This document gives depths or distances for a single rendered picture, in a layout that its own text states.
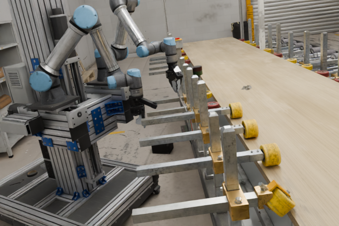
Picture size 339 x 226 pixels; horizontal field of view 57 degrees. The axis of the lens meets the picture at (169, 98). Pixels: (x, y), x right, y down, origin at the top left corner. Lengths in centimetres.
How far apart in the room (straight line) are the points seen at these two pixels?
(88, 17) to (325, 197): 132
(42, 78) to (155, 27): 809
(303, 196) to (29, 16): 184
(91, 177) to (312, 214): 172
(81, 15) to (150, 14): 804
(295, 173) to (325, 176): 9
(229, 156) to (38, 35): 157
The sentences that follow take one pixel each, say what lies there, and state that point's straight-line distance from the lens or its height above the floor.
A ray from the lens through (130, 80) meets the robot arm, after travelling 179.
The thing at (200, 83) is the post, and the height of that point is 117.
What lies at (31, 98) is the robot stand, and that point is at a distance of 239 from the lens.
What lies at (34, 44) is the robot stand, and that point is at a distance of 222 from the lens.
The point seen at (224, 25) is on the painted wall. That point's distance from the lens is 984.
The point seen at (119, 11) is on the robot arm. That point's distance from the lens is 207.
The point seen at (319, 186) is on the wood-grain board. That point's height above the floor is 90.
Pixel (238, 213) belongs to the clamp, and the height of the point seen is 95.
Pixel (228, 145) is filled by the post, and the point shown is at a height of 112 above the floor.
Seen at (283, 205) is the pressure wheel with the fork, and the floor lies 94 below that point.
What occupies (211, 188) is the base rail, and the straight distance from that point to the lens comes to 147.
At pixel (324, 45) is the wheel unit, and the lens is 267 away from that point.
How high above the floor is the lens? 153
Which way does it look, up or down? 17 degrees down
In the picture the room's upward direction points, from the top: 8 degrees counter-clockwise
